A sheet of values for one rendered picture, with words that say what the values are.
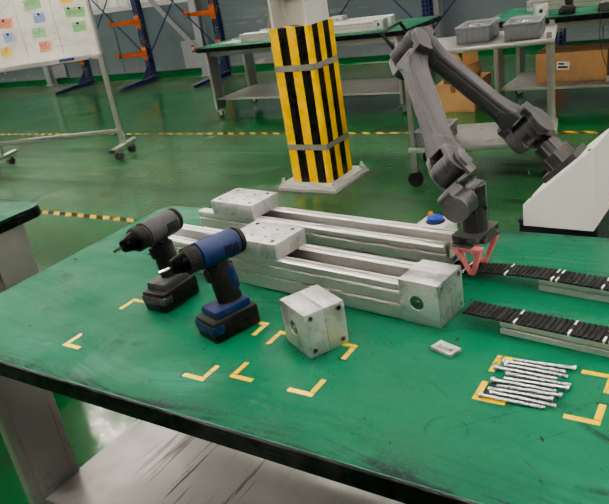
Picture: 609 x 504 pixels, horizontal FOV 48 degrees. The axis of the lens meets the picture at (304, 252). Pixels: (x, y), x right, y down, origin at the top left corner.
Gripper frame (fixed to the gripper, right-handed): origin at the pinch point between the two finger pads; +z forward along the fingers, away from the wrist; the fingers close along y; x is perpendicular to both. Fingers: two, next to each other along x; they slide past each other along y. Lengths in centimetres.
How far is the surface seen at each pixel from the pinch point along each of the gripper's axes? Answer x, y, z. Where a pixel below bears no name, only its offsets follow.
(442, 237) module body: -9.6, -2.2, -4.8
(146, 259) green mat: -90, 24, 2
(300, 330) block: -15.8, 43.1, -3.0
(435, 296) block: 3.2, 23.9, -4.8
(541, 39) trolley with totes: -92, -268, -7
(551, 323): 24.0, 19.1, -1.0
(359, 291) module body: -15.2, 24.1, -2.4
